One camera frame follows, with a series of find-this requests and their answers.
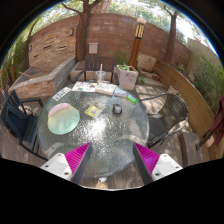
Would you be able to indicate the round green mouse pad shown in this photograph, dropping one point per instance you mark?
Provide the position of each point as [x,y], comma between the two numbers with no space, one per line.
[63,121]

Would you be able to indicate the yellow card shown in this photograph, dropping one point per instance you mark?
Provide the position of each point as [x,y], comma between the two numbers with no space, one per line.
[93,111]

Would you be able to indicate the clear plastic cup with straw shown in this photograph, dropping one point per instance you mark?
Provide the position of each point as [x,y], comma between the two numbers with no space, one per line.
[100,77]

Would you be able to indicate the stone-clad raised basin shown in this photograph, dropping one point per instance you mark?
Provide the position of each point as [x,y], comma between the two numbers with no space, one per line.
[36,86]

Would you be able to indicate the large forked tree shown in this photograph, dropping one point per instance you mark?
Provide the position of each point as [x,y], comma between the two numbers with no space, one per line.
[82,36]

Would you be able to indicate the curved wooden bench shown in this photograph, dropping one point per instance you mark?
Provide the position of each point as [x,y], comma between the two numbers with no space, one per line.
[193,100]

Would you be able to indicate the dark wall lamp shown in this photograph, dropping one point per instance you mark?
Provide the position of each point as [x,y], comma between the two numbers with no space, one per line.
[30,47]
[71,31]

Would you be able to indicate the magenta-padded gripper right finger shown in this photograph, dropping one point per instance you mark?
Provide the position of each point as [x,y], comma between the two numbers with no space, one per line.
[165,165]

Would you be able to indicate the black slatted armchair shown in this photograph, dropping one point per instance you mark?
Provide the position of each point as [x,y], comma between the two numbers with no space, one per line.
[18,121]

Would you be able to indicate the white plate with black letters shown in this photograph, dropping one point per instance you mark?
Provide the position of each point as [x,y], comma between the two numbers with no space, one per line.
[61,94]

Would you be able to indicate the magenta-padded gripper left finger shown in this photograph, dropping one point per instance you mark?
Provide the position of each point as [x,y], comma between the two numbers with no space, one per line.
[56,164]

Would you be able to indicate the open white book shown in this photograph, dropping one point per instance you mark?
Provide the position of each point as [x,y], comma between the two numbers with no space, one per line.
[106,89]

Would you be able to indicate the white square planter with plant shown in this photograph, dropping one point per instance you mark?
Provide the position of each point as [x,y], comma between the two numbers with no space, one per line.
[127,78]

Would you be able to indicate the green packet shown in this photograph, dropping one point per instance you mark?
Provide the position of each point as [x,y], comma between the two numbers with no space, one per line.
[131,99]

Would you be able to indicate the grey wall box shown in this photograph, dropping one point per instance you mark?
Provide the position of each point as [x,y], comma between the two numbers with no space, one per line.
[93,48]

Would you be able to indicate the dark wicker metal chair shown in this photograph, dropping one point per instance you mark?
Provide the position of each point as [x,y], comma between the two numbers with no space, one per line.
[170,113]

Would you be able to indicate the slim tree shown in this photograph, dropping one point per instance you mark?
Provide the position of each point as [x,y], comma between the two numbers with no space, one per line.
[171,40]

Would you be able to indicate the wooden garden lamp post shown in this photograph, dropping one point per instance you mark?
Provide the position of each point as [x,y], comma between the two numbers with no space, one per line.
[136,46]

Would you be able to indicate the pale stone boulder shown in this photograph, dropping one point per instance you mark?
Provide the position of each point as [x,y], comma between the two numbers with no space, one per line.
[146,62]

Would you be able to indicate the grey computer mouse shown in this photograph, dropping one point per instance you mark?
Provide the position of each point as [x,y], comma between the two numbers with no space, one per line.
[117,109]

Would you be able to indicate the dark wooden slatted chair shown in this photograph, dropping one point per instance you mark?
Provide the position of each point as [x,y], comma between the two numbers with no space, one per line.
[99,62]

